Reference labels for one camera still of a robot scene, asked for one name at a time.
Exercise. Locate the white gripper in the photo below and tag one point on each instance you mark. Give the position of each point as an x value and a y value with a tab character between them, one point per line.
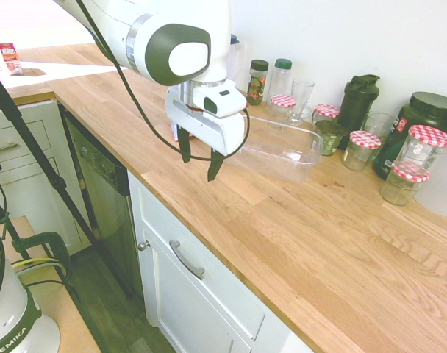
209	132

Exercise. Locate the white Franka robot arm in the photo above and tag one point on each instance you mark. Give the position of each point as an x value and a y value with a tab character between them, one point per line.
109	22

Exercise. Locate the clear plastic rectangular container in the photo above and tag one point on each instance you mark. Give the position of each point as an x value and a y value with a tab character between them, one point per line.
282	154

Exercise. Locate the spice jar with dark lid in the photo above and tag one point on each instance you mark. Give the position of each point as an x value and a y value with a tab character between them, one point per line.
258	84

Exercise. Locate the glass jar red checkered lid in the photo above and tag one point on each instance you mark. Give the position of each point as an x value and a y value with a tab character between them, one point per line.
361	150
326	112
282	104

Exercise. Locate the stainless steel dishwasher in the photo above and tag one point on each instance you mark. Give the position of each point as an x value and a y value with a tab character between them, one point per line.
106	184

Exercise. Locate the translucent pitcher with blue knob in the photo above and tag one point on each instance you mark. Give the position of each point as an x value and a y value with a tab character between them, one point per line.
236	62

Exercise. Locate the round silver cabinet knob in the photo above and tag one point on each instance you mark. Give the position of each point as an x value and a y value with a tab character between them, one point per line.
144	245

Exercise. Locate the clear bottle with green lid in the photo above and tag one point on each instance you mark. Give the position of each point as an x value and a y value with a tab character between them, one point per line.
282	81

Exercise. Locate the tall clear drinking glass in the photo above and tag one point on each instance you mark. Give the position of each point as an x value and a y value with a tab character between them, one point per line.
301	99

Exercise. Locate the black shaker bottle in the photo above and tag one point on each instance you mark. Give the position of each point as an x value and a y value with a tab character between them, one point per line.
357	106

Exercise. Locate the green metal clamp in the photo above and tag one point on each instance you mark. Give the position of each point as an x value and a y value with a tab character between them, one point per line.
54	246

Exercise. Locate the clear glass tumbler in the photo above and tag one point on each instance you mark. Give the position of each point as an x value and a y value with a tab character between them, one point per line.
379	123

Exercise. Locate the squat jar red checkered lid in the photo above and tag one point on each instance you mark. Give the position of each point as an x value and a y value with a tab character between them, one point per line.
403	185

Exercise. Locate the tan wooden robot platform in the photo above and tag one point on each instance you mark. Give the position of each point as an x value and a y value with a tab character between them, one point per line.
61	316

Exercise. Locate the red and white carton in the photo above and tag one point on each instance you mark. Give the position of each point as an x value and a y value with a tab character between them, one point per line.
11	59

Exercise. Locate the tall jar red checkered lid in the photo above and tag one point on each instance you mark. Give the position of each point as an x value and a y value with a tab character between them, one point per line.
423	147

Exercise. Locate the large black supplement tub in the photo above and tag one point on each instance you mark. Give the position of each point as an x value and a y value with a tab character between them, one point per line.
429	110

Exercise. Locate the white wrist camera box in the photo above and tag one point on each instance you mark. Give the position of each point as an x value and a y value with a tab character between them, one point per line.
223	99

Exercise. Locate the black camera tripod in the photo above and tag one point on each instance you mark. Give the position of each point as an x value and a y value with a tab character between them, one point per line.
25	128

